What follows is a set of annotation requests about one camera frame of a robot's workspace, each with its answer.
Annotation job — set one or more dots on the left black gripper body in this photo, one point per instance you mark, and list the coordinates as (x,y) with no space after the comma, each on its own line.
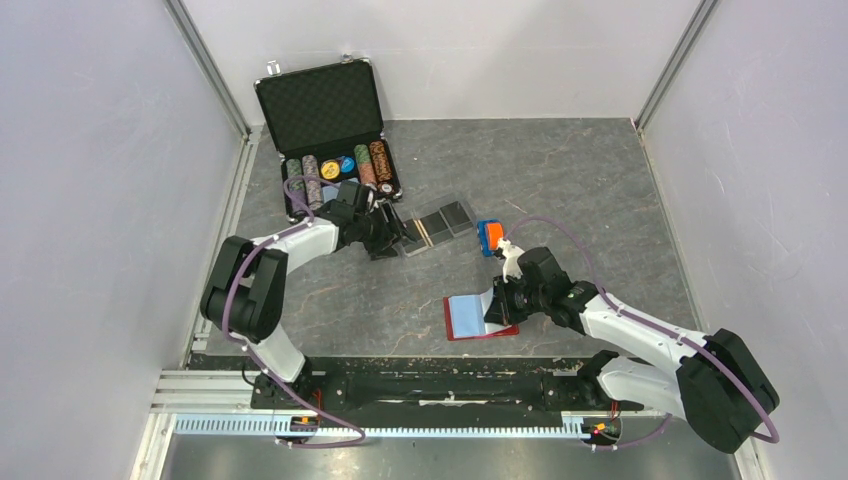
(371,231)

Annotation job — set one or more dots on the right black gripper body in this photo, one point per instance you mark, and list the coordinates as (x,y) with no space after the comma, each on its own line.
(528,300)

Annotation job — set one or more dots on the clear box with black cards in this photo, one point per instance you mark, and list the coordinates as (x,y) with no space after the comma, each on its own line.
(436,223)

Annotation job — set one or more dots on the red leather card holder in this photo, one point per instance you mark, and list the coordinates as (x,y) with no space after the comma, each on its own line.
(464,317)

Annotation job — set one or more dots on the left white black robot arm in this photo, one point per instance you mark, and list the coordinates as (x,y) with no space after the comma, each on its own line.
(244,294)

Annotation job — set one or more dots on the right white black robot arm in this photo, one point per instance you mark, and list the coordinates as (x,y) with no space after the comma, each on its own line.
(711,381)

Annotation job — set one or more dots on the blue card deck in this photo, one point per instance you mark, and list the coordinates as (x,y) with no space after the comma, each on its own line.
(334,192)

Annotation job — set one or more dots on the blue poker chip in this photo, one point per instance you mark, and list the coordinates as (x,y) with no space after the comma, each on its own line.
(347,164)

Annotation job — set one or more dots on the yellow poker chip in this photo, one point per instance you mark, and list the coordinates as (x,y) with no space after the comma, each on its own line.
(330,169)

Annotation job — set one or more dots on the blue orange tape dispenser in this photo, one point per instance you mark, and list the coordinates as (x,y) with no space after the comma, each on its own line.
(489,233)

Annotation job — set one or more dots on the black poker chip case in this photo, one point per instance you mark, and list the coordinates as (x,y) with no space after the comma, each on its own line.
(326,111)

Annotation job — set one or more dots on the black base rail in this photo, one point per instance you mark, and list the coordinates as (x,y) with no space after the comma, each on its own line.
(441,393)

